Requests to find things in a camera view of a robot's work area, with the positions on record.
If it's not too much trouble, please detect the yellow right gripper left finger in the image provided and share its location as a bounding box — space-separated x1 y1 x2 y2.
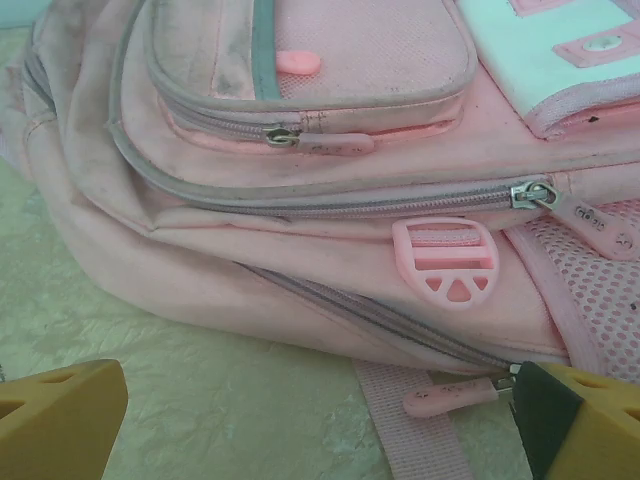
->
0 358 126 480

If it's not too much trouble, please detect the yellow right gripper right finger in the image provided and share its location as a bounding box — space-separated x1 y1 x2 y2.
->
509 360 640 480

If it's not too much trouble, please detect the pink backpack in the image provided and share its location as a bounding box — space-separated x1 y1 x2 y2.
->
0 0 640 480

